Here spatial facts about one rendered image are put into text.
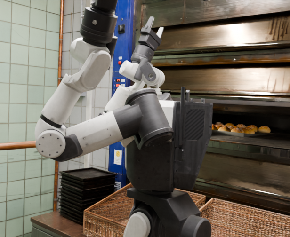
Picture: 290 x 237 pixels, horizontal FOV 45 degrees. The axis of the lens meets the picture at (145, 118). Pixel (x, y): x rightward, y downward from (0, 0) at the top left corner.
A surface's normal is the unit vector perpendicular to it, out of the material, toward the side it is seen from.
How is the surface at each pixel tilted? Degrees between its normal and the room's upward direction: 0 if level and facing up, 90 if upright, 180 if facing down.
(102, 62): 113
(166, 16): 91
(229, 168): 70
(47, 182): 90
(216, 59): 90
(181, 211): 45
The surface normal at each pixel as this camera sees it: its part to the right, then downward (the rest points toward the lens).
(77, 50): -0.73, 0.04
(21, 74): 0.76, 0.07
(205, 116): -0.18, 0.04
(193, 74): -0.59, -0.33
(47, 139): 0.13, 0.19
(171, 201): 0.58, -0.66
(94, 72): 0.62, 0.46
